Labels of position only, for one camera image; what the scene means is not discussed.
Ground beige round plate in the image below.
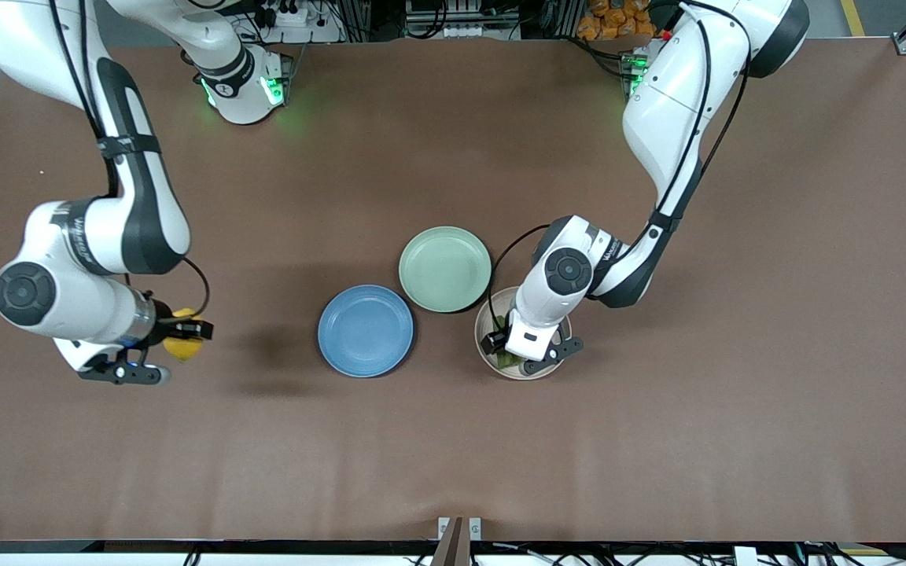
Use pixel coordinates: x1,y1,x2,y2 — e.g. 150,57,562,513
474,286,573,381

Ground metal bracket on table edge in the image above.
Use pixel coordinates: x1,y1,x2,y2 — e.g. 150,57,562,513
437,516,483,566

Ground white power strip with plugs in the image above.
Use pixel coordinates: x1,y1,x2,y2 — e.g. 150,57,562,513
252,0,344,44

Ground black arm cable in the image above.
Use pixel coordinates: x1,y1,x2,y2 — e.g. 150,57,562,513
48,0,210,317
487,0,753,331

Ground yellow lemon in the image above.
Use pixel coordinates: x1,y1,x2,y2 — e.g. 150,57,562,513
162,307,204,362

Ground mint green round plate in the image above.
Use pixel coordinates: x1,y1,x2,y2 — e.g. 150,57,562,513
398,226,493,314

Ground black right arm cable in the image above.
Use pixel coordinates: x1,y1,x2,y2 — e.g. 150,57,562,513
48,0,210,317

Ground pile of orange packets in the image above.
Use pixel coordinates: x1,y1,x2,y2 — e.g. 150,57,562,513
577,0,670,40

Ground blue round plate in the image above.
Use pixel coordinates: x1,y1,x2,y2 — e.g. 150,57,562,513
317,284,416,379

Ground brown table mat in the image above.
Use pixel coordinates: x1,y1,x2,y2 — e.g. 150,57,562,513
0,35,906,543

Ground white socket strip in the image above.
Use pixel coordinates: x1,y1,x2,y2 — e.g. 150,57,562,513
406,0,521,40

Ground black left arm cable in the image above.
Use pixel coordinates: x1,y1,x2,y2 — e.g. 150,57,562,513
487,0,753,331

